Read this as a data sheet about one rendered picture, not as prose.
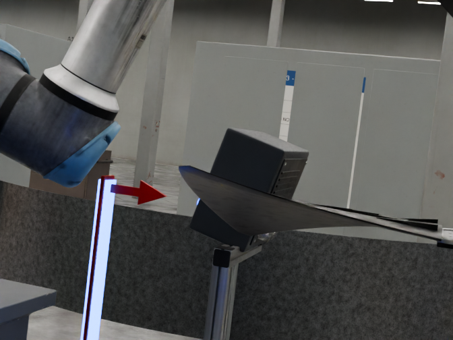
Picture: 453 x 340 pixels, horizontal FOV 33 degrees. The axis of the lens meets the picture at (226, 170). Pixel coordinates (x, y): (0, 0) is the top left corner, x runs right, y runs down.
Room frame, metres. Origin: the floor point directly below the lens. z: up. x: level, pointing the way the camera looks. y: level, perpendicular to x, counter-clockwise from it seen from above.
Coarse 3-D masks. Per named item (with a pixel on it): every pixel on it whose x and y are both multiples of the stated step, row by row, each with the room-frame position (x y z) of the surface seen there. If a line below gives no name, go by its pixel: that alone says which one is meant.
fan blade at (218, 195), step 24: (192, 168) 0.63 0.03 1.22; (216, 192) 0.70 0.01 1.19; (240, 192) 0.66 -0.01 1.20; (264, 192) 0.62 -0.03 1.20; (240, 216) 0.78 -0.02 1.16; (264, 216) 0.76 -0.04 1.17; (288, 216) 0.75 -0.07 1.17; (312, 216) 0.73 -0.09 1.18; (336, 216) 0.62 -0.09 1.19; (360, 216) 0.63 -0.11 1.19
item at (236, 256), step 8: (216, 248) 1.25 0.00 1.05; (256, 248) 1.43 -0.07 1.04; (216, 256) 1.25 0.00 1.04; (224, 256) 1.25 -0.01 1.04; (232, 256) 1.25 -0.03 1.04; (240, 256) 1.31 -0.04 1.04; (248, 256) 1.37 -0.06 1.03; (216, 264) 1.25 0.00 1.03; (224, 264) 1.25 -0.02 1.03; (232, 264) 1.26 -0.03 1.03
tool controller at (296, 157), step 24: (240, 144) 1.30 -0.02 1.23; (264, 144) 1.29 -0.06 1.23; (288, 144) 1.46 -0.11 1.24; (216, 168) 1.31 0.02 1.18; (240, 168) 1.30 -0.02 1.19; (264, 168) 1.29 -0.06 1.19; (288, 168) 1.35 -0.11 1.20; (288, 192) 1.46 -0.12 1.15; (216, 216) 1.31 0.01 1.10; (216, 240) 1.31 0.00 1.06; (240, 240) 1.30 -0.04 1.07; (264, 240) 1.33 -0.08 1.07
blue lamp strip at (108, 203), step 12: (108, 180) 0.74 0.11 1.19; (108, 192) 0.74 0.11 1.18; (108, 204) 0.74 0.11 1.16; (108, 216) 0.75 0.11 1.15; (108, 228) 0.75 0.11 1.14; (108, 240) 0.75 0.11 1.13; (96, 264) 0.74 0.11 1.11; (96, 276) 0.74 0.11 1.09; (96, 288) 0.74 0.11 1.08; (96, 300) 0.74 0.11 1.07; (96, 312) 0.75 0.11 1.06; (96, 324) 0.75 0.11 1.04; (96, 336) 0.75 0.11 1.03
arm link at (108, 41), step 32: (96, 0) 1.04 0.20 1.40; (128, 0) 1.02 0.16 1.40; (160, 0) 1.04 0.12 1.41; (96, 32) 1.03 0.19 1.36; (128, 32) 1.03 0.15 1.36; (64, 64) 1.05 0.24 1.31; (96, 64) 1.03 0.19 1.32; (128, 64) 1.06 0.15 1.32; (32, 96) 1.04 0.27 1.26; (64, 96) 1.02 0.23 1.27; (96, 96) 1.04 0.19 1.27; (32, 128) 1.02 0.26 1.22; (64, 128) 1.03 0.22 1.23; (96, 128) 1.05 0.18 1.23; (32, 160) 1.04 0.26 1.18; (64, 160) 1.03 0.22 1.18; (96, 160) 1.04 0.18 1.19
